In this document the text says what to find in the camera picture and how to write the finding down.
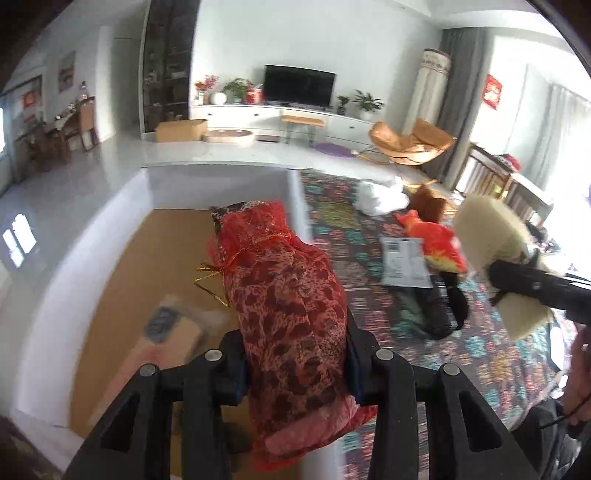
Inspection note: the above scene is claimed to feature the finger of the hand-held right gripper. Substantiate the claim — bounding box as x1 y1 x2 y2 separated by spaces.
488 261 566 306

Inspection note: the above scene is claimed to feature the black television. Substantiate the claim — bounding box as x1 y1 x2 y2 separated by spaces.
264 65 337 110

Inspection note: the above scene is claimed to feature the purple round mat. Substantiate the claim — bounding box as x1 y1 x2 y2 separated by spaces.
314 142 354 158

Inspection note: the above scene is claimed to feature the cream cloth bag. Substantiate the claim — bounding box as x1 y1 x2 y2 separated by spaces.
452 194 561 342

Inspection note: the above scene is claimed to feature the white storage box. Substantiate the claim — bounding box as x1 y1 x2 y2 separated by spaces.
9 165 352 480

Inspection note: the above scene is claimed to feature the large potted plant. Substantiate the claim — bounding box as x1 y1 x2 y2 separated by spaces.
352 90 384 121

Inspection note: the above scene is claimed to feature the grey curtain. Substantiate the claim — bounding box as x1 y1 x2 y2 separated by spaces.
434 28 488 185

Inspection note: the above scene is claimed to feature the white plush toy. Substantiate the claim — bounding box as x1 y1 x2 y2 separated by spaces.
355 175 411 217

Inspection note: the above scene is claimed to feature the dark glass cabinet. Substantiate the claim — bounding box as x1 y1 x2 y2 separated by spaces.
141 0 200 134

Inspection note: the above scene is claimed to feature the red patterned mesh bag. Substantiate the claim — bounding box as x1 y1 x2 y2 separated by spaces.
194 199 379 464

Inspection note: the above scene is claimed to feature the white curtain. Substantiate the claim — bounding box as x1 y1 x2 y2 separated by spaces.
545 83 591 185

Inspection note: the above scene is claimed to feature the orange lounge chair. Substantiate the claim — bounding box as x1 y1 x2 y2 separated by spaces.
368 117 458 167

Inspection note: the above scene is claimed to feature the orange fish plush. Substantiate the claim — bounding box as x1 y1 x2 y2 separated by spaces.
394 210 467 278

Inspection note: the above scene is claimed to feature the covered standing air conditioner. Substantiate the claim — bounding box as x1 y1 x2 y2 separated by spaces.
413 48 452 134

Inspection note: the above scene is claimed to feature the cardboard box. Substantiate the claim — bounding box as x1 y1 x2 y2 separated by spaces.
154 119 209 144

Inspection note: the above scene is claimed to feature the white television cabinet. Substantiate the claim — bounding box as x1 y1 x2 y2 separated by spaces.
189 102 386 144

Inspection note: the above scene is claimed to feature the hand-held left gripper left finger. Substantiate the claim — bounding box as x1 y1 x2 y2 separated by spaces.
62 330 252 480

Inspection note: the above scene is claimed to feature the grey plastic mailer bag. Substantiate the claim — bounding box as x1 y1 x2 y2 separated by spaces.
379 237 435 289

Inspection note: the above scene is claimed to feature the person's right hand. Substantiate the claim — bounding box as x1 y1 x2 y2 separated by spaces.
562 323 591 428

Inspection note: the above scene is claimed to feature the brown plush toy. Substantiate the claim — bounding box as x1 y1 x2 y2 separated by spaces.
409 182 455 224

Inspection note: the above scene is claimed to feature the bushy potted plant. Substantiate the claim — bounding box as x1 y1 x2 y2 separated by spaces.
222 78 252 104

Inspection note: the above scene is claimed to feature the beige round cat bed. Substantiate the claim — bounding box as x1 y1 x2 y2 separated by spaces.
203 129 256 148

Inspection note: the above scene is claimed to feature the person's dark clothing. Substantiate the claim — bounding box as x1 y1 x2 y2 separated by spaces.
512 397 591 480

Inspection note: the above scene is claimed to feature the red wall hanging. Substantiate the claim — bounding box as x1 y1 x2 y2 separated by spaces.
482 74 505 110

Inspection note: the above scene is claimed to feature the red flower bouquet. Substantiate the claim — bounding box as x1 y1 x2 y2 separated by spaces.
194 75 220 104

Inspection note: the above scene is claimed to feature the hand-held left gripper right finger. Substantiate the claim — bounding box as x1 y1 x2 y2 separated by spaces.
344 309 541 480

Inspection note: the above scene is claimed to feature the wooden dining chair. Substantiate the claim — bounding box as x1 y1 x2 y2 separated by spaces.
455 143 555 227
60 96 100 153

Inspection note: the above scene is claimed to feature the black plastic bag bundle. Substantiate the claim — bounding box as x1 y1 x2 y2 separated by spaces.
399 281 455 341

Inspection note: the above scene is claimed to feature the wooden stool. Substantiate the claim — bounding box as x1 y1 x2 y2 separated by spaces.
281 115 326 144

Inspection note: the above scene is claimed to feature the clear brown packet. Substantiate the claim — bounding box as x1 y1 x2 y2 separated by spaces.
99 295 232 411

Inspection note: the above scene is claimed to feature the framed wall painting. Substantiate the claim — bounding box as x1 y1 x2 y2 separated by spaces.
58 51 77 90

